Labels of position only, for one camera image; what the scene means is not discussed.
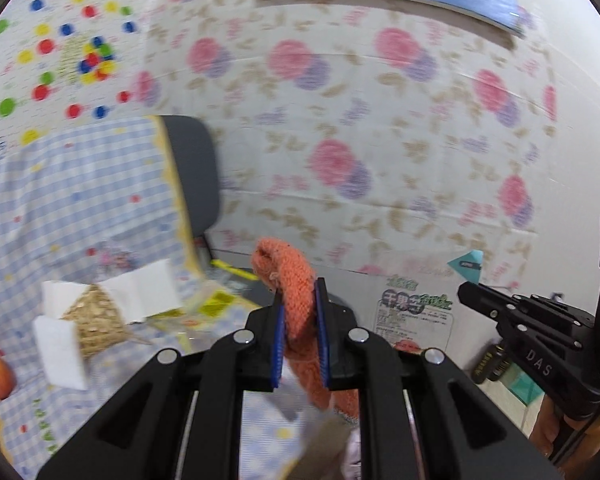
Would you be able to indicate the white printed cardboard box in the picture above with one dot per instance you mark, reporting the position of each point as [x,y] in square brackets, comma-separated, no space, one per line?
[415,310]

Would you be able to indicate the person's right hand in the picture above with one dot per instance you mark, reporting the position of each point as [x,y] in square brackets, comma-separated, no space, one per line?
[542,435]

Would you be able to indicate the floral print wall sheet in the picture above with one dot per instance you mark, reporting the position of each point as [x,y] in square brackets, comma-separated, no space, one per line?
[380,110]

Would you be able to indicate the teal box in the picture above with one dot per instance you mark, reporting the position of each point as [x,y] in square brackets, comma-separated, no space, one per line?
[525,385]

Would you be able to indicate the dark bottle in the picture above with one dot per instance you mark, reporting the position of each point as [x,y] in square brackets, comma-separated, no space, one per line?
[490,365]

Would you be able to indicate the orange knitted item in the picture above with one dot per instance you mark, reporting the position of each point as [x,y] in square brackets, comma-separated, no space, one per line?
[290,280]

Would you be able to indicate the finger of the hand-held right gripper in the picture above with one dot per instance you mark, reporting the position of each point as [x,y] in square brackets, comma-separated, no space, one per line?
[485,302]

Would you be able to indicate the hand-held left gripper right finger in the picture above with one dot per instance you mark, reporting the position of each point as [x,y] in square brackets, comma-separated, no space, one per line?
[322,335]

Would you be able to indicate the floral print packet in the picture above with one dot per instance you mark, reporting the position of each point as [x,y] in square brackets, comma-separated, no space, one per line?
[112,257]

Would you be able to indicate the blue checkered cloth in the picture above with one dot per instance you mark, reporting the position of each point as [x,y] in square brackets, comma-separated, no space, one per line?
[80,185]

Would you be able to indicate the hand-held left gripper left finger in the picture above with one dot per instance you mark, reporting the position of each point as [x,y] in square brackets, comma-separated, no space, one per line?
[277,345]

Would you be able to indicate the teal card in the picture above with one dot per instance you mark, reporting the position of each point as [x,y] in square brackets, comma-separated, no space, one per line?
[466,264]

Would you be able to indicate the balloon print plastic sheet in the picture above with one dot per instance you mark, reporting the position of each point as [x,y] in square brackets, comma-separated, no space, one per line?
[55,10]

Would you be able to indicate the woven bamboo basket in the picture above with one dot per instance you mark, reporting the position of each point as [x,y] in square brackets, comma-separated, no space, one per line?
[97,320]

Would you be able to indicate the yellow clear plastic packet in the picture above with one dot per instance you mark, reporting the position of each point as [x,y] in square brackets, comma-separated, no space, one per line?
[215,305]

